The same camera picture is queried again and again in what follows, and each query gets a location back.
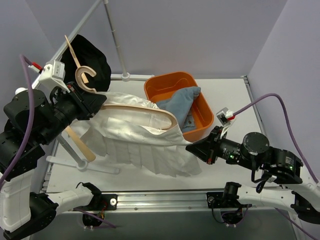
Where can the wooden hanger for white skirt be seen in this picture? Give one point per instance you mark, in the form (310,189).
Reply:
(85,69)

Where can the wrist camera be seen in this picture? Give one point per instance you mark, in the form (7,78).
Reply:
(50,76)
(226,118)

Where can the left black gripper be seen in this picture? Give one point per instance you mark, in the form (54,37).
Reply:
(81,102)

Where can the black skirt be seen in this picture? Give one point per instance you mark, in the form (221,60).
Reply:
(87,55)

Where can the orange plastic basket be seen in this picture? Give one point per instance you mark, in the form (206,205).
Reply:
(162,87)

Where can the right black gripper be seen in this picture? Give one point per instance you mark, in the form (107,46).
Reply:
(212,145)

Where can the wooden hanger for denim skirt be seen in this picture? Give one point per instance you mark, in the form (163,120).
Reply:
(88,154)

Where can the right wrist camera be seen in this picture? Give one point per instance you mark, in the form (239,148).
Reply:
(226,118)

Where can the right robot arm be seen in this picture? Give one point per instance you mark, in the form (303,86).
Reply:
(282,181)

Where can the blue denim skirt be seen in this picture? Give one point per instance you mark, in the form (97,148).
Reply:
(180,105)

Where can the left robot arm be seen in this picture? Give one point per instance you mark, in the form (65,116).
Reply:
(32,123)

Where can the white pleated skirt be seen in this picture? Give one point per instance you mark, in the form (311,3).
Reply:
(137,138)

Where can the aluminium mounting rail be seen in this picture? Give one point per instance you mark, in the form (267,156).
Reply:
(173,201)

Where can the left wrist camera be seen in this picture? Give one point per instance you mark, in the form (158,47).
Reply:
(50,76)

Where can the wooden hanger for black skirt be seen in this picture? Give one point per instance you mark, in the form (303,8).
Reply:
(72,52)

